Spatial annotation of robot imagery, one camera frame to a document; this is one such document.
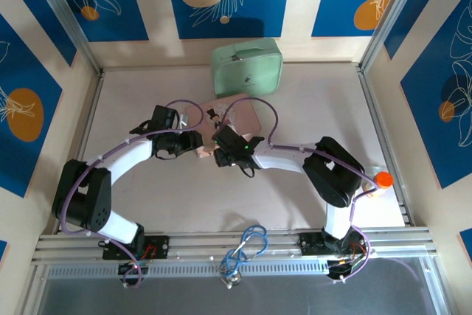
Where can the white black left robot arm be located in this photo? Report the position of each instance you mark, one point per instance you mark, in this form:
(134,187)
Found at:
(92,197)

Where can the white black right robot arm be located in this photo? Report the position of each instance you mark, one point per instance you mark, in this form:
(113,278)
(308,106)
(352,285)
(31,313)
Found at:
(332,175)

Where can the pink cloth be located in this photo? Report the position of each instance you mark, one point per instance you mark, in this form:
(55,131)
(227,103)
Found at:
(239,116)

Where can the mint green zip case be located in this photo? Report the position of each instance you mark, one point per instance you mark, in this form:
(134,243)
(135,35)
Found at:
(247,68)

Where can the orange-capped bottle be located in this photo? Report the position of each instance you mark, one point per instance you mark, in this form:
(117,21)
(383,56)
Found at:
(381,181)

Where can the aluminium front rail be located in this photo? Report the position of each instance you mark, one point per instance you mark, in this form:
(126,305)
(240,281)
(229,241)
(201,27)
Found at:
(206,246)

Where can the aluminium table side rail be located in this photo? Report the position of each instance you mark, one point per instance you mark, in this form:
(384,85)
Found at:
(383,145)
(92,112)

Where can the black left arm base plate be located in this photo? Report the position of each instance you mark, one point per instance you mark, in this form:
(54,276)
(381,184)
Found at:
(158,246)

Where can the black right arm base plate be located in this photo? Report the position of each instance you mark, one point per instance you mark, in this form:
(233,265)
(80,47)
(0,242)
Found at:
(311,244)

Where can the aluminium frame post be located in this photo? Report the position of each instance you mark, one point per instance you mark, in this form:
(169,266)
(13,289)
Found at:
(394,12)
(62,12)

